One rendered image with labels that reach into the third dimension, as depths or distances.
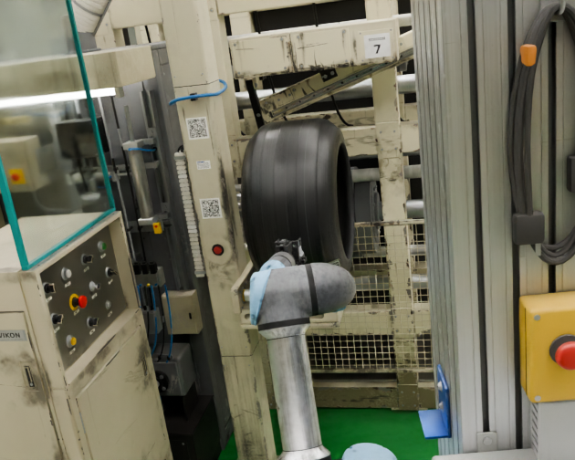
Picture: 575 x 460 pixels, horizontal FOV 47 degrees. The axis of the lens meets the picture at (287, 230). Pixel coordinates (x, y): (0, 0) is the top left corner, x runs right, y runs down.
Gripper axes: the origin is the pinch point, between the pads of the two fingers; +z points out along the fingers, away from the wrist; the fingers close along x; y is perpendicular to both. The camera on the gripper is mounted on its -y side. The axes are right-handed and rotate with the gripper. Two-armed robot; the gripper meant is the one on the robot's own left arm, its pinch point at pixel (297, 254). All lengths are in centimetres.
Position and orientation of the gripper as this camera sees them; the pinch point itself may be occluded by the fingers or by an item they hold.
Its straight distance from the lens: 213.1
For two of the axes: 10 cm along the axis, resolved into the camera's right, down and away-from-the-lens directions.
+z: 2.2, -2.1, 9.5
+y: -1.0, -9.8, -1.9
